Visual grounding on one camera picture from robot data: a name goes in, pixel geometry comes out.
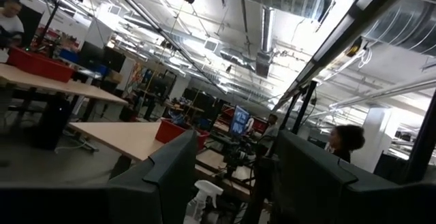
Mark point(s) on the black monitors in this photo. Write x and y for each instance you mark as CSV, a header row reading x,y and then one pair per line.
x,y
102,57

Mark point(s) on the white trigger spray bottle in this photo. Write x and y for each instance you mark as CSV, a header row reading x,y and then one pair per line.
x,y
201,200

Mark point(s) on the black computer tower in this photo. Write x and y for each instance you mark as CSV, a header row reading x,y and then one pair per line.
x,y
52,122

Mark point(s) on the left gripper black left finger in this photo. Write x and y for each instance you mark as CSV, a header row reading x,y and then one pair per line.
x,y
136,200

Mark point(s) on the black overhead frame beam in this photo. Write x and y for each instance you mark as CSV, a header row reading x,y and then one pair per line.
x,y
340,36

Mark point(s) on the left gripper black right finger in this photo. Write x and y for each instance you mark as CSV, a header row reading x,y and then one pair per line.
x,y
323,196

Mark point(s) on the light wood table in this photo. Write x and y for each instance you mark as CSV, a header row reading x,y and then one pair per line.
x,y
122,139
68,88

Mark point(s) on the black frame post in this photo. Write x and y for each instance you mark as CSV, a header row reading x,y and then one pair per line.
x,y
422,139
303,108

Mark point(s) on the person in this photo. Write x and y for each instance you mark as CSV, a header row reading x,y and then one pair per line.
x,y
347,139
10,23
270,132

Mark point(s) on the monitor with blue screen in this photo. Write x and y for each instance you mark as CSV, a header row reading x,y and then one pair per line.
x,y
239,120

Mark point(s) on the black robot arm in room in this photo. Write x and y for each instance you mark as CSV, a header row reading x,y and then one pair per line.
x,y
238,156

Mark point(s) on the blue plastic bin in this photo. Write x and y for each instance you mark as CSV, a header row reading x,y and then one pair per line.
x,y
69,56

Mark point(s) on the red plastic bin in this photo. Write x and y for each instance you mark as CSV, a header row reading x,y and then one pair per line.
x,y
167,132
37,65

